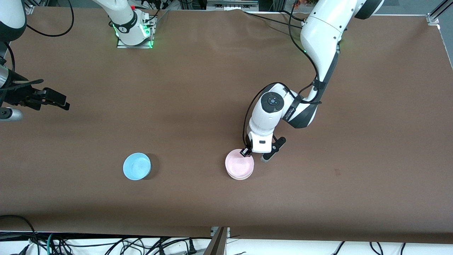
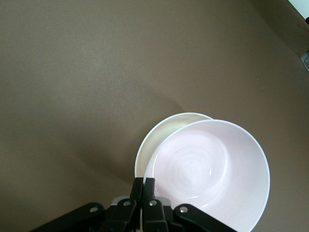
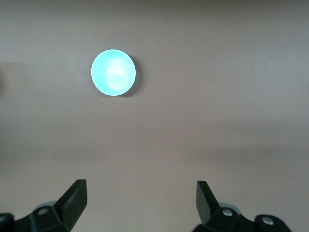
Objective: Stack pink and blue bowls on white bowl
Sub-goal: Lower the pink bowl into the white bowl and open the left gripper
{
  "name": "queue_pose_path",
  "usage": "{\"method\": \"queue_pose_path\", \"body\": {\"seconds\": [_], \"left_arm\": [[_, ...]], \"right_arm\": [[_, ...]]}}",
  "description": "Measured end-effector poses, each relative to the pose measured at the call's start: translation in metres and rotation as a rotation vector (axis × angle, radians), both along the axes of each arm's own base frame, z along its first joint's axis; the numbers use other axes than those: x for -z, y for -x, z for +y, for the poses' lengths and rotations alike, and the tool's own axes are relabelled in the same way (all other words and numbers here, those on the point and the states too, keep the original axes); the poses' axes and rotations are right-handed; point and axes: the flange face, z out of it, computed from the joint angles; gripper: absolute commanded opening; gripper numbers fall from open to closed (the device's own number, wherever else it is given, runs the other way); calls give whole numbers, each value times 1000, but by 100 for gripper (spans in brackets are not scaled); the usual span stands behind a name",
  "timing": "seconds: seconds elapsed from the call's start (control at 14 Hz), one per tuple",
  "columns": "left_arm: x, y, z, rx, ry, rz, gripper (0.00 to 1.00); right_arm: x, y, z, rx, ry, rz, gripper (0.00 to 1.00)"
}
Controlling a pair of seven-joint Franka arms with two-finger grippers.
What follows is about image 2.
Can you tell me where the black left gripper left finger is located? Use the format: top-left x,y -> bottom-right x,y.
30,177 -> 144,232

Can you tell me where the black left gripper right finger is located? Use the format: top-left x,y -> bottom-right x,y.
142,177 -> 240,232

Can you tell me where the pink bowl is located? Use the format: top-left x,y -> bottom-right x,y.
144,119 -> 271,232

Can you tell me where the white bowl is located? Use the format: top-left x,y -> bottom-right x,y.
134,112 -> 214,180

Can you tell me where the brown table cover sheet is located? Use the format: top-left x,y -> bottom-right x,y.
0,0 -> 309,232

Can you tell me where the silver metal corner bracket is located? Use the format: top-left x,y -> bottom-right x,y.
300,49 -> 309,73

